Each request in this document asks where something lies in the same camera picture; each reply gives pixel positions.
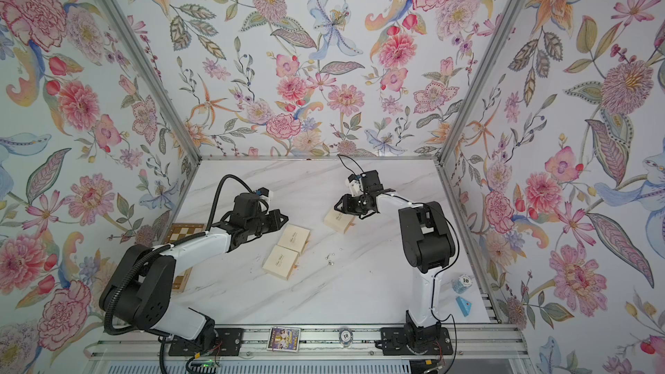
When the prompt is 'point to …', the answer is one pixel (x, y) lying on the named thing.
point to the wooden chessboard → (179, 231)
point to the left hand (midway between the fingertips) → (293, 217)
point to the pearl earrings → (332, 263)
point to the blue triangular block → (464, 305)
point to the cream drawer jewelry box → (281, 262)
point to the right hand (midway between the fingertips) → (338, 204)
